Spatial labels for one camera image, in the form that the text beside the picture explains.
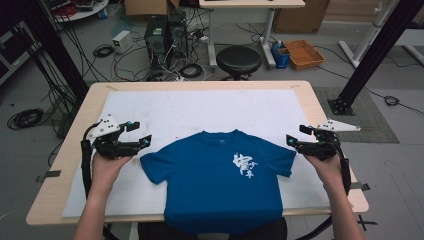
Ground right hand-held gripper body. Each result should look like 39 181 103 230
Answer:
295 119 362 162

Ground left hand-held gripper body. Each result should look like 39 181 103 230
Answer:
81 114 141 160

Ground blue t-shirt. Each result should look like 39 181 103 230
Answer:
139 129 298 235

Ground person's left hand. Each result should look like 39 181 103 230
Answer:
90 152 134 198

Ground person's right hand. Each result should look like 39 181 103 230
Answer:
303 153 346 195

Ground grey tape strip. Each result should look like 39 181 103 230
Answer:
349 181 371 192
35 169 62 184

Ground grey floor mat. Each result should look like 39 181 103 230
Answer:
313 86 400 144

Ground white table mat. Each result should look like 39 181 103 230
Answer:
61 88 331 218

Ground orange tray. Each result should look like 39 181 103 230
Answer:
283 39 326 71

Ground blue box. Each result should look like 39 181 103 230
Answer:
270 40 292 70

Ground white power supply box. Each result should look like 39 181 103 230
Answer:
111 29 134 54

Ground black computer tower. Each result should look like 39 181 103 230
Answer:
168 11 190 60
144 14 170 71

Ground person's legs in dark pants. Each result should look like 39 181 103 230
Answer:
138 218 288 240

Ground black round stool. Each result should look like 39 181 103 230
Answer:
215 45 263 82

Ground cardboard box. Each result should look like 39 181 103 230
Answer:
124 0 181 18
272 0 331 34

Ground round white table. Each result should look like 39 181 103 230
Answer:
43 0 110 24

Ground white desk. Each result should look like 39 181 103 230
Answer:
198 0 306 69

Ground grey shelf unit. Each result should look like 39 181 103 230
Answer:
0 19 44 86

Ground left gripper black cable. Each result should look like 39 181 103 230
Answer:
79 122 102 201

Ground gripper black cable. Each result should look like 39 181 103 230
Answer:
79 122 102 201
294 139 353 240

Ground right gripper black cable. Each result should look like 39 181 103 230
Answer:
294 139 353 240

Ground small black cable coil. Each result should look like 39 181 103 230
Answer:
383 95 401 107

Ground large black cable coil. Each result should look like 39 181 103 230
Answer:
6 107 45 131

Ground black metal frame post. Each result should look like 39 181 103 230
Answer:
13 0 90 101
327 0 424 117

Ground white desk frame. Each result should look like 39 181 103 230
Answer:
338 0 424 69

